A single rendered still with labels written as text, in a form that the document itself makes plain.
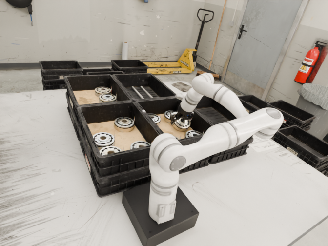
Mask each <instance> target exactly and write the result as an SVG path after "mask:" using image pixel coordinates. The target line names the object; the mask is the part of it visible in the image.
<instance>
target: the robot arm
mask: <svg viewBox="0 0 328 246"><path fill-rule="evenodd" d="M191 84H192V88H191V89H190V90H189V91H188V92H187V93H177V94H176V96H175V97H176V98H177V99H179V100H181V103H180V105H179V107H178V110H177V111H176V112H174V113H173V112H170V120H171V122H170V123H171V125H174V123H175V122H176V120H179V119H180V118H181V119H180V121H181V122H184V121H185V120H189V119H190V118H191V117H192V116H193V115H194V112H193V110H194V109H195V108H196V106H197V104H198V102H199V101H200V100H201V98H202V97H203V95H204V96H207V97H210V98H212V99H213V100H215V101H216V102H218V103H219V104H221V105H222V106H224V107H225V108H226V109H227V110H229V111H230V112H231V113H232V114H233V115H234V116H235V117H236V118H237V119H234V120H231V121H228V122H224V123H220V124H216V125H213V126H212V127H210V128H209V129H208V130H207V131H206V132H205V134H204V135H203V136H202V138H201V139H200V140H199V141H198V142H196V143H193V144H190V145H186V146H182V144H181V143H180V142H179V141H178V140H177V139H176V138H175V137H174V136H173V135H171V134H169V133H163V134H161V135H159V136H157V137H156V138H155V139H154V141H153V142H152V144H151V147H150V156H149V169H150V173H151V184H150V196H149V210H148V212H149V215H150V217H151V218H152V219H153V220H154V221H156V222H157V223H158V224H161V223H163V222H166V221H169V220H172V219H173V218H174V212H175V206H176V201H175V199H176V193H177V187H178V181H179V172H178V171H179V170H181V169H183V168H185V167H187V166H189V165H191V164H193V163H195V162H197V161H199V160H201V159H204V158H206V157H209V156H211V155H214V154H216V153H219V152H222V151H225V150H228V149H231V148H234V147H236V146H238V145H240V144H241V143H243V142H244V141H245V140H247V139H248V138H249V137H251V136H252V135H253V134H254V135H256V136H257V137H259V138H261V139H270V138H272V137H273V135H274V134H275V133H276V132H277V130H278V129H279V128H280V126H281V125H282V123H283V120H284V117H283V114H282V113H281V112H280V111H279V110H277V109H274V108H262V109H260V110H258V111H255V112H253V113H251V114H249V113H248V112H247V111H246V110H245V108H244V107H243V105H242V103H241V102H240V100H239V98H238V97H237V96H236V94H235V93H233V92H232V91H231V90H229V89H228V88H226V87H225V86H223V85H221V84H214V78H213V76H212V75H211V74H210V73H203V74H201V75H199V76H196V77H195V78H194V79H193V80H192V83H191ZM188 116H189V117H188Z"/></svg>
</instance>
